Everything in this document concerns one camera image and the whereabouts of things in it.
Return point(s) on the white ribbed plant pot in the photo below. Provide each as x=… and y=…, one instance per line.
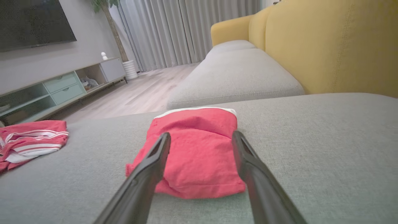
x=130, y=70

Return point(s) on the grey pleated curtain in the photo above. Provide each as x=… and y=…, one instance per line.
x=174, y=31

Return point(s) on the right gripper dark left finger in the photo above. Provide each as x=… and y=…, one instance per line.
x=140, y=186

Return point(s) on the yellow sofa backrest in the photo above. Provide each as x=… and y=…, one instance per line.
x=326, y=43

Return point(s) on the grey stuffed toy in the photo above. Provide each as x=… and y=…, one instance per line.
x=88, y=83

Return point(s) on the large grey sofa seat cushion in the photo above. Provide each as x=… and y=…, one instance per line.
x=326, y=155

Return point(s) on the small grey sofa seat cushion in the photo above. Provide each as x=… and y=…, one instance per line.
x=230, y=46

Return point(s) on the indoor tree plant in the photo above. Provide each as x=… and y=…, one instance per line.
x=113, y=31

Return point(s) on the red basketball jersey number 23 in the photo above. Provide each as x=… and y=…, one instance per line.
x=31, y=127

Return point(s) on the long low television cabinet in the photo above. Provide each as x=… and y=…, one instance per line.
x=65, y=88

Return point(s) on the small white figurine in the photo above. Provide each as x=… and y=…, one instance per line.
x=104, y=56

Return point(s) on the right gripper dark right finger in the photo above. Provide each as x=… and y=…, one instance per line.
x=264, y=193

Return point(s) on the medium grey sofa seat cushion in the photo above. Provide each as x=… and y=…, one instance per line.
x=236, y=77

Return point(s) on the black flat television screen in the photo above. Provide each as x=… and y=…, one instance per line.
x=31, y=21

